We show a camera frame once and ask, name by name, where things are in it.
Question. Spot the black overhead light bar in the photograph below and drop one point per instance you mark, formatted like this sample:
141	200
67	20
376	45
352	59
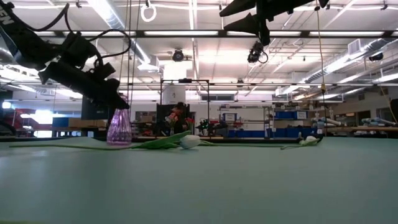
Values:
186	33

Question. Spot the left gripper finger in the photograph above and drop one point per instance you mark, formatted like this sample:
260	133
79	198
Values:
107	95
114	85

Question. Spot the white pillar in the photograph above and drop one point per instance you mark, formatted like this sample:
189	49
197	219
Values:
174	93

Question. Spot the background robot with green lights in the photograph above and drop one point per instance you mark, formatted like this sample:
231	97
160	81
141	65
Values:
205	124

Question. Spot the round black overhead camera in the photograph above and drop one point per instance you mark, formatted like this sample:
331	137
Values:
178	56

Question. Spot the blue shelf bin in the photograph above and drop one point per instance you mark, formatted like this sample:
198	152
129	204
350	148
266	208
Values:
286	115

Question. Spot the blue box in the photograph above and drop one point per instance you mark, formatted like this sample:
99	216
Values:
60	122

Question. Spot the thin black crossbar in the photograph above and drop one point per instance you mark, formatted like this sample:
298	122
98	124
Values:
280	84

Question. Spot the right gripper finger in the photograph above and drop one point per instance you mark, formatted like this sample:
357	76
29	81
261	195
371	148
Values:
248	25
239	7

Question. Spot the green table mat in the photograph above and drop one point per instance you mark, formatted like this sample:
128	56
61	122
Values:
199	193

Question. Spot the white sign board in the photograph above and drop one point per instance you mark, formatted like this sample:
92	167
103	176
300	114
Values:
229	117

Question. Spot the black background stand frame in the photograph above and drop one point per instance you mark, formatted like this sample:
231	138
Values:
185	81

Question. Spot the black rig-mounted camera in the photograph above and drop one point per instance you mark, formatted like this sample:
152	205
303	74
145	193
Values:
255	53

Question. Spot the black ceiling fixture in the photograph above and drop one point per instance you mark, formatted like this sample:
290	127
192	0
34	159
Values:
376	56

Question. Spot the white tulip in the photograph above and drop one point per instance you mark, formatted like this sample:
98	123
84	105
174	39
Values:
309	141
189	141

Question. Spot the background pink flowers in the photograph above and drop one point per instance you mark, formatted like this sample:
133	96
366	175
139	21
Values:
171	118

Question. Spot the row of blue bins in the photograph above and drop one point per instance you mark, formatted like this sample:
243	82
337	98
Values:
264	133

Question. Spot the black monitor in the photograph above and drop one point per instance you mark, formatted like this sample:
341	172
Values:
93	112

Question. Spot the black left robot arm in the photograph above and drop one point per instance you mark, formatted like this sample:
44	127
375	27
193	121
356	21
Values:
18	40

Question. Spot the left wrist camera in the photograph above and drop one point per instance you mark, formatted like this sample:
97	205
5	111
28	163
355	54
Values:
104	71

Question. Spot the light grey tube bundle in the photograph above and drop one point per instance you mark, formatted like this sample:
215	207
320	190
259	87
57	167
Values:
377	121
328	121

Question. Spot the red background equipment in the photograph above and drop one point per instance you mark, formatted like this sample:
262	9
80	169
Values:
18	115

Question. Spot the cardboard box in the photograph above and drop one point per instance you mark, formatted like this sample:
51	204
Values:
84	123

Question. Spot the purple glass vase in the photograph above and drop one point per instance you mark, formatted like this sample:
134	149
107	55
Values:
119	130

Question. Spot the person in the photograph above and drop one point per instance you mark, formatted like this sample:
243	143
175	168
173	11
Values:
180	107

